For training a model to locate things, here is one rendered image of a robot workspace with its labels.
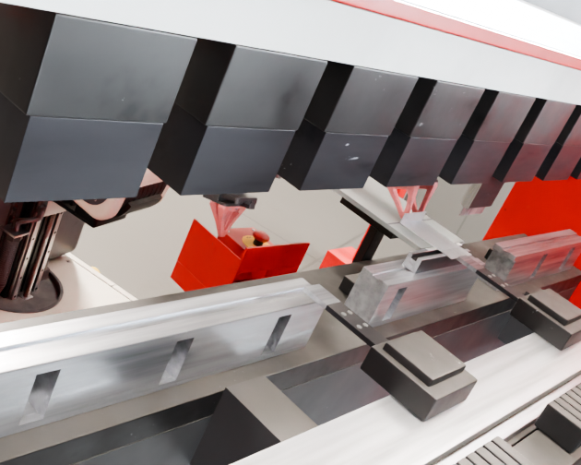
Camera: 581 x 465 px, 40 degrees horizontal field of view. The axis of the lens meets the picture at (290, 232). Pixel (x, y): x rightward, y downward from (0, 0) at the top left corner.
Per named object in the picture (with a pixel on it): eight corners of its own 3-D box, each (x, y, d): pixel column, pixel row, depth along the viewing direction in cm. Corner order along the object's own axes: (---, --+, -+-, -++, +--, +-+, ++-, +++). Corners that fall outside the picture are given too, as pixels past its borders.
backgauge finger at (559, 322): (470, 261, 160) (482, 240, 158) (583, 339, 148) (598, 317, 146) (443, 267, 151) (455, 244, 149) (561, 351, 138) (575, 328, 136)
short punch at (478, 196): (477, 210, 158) (501, 168, 155) (485, 216, 157) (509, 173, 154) (454, 212, 150) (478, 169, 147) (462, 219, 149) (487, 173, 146)
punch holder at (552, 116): (496, 160, 160) (539, 84, 154) (532, 181, 156) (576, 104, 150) (463, 159, 148) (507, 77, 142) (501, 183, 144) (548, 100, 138)
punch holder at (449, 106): (394, 158, 129) (441, 64, 123) (434, 185, 125) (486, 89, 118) (340, 157, 117) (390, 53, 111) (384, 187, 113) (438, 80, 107)
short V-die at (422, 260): (452, 255, 163) (458, 243, 162) (463, 263, 162) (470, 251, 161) (402, 264, 148) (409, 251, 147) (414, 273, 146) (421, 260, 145)
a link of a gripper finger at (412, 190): (431, 219, 162) (432, 172, 161) (413, 220, 156) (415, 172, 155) (401, 217, 166) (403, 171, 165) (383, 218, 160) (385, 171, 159)
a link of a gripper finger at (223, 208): (218, 241, 165) (227, 196, 163) (194, 230, 170) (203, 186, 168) (240, 239, 171) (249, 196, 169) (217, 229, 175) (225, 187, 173)
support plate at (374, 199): (368, 180, 178) (370, 176, 178) (462, 244, 165) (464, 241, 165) (320, 181, 164) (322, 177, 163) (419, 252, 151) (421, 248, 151)
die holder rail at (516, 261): (551, 256, 226) (570, 228, 222) (570, 268, 223) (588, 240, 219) (474, 276, 187) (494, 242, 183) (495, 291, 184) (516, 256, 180)
